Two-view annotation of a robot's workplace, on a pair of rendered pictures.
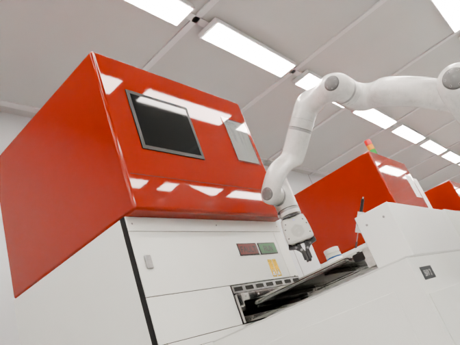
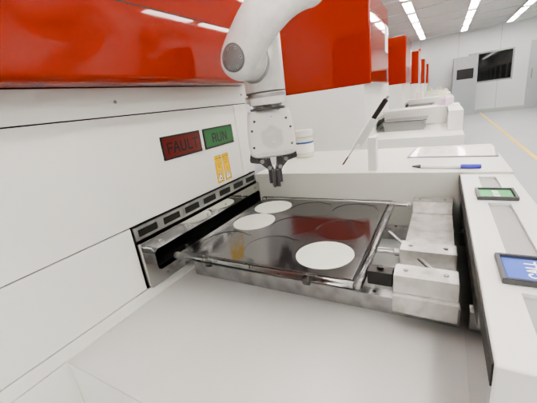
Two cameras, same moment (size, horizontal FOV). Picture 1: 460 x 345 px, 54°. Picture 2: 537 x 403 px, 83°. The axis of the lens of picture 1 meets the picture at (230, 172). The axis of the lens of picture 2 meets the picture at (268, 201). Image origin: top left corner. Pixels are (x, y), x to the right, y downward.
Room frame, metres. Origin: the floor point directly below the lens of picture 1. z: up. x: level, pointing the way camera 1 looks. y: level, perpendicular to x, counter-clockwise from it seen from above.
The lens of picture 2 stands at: (0.99, -0.10, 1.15)
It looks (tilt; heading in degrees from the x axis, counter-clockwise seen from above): 17 degrees down; 358
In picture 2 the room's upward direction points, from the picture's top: 8 degrees counter-clockwise
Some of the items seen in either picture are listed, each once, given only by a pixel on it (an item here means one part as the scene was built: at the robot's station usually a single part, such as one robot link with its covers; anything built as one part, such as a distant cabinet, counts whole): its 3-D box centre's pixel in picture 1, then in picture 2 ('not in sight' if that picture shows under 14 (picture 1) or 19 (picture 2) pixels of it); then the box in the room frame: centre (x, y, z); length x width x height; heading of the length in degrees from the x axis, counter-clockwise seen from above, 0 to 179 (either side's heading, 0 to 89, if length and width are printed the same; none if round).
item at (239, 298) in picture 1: (276, 300); (215, 223); (1.71, 0.01, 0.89); 0.44 x 0.02 x 0.10; 147
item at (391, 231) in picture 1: (417, 235); (503, 268); (1.35, -0.44, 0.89); 0.55 x 0.09 x 0.14; 147
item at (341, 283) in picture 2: (298, 282); (252, 268); (1.45, -0.08, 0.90); 0.37 x 0.01 x 0.01; 57
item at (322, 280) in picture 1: (324, 278); (293, 226); (1.61, -0.18, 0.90); 0.34 x 0.34 x 0.01; 57
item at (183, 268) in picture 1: (231, 272); (141, 197); (1.57, 0.12, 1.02); 0.81 x 0.03 x 0.40; 147
